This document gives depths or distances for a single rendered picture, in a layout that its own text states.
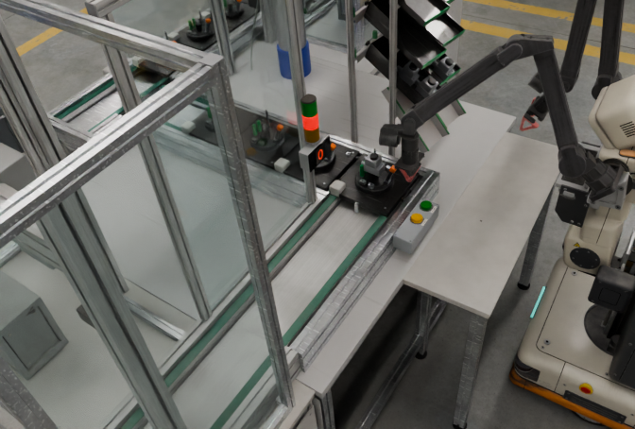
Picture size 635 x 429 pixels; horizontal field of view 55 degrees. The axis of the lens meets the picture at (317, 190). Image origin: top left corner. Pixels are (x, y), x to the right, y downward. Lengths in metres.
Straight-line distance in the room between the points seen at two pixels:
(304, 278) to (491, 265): 0.63
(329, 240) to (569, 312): 1.17
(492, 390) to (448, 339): 0.30
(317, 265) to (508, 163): 0.91
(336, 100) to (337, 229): 0.86
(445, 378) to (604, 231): 1.01
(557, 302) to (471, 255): 0.77
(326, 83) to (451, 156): 0.76
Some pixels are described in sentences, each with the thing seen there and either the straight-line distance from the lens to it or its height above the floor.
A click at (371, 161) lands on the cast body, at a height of 1.08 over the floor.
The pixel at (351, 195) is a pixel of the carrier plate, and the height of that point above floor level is 0.97.
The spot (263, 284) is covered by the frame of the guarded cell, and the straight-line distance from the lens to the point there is 1.35.
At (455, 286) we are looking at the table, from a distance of 2.07.
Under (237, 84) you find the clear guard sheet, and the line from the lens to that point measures 1.64.
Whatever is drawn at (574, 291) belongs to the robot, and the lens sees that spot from 2.90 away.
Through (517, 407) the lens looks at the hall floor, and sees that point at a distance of 2.86.
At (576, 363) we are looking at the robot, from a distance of 2.69.
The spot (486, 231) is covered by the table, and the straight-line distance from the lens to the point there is 2.24.
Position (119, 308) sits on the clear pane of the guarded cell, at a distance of 1.05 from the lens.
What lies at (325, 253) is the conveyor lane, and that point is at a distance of 2.08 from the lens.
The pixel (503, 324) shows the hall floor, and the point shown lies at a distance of 3.06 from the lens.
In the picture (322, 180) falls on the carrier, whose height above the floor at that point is 0.97.
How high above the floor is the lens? 2.49
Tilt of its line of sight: 43 degrees down
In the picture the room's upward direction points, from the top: 6 degrees counter-clockwise
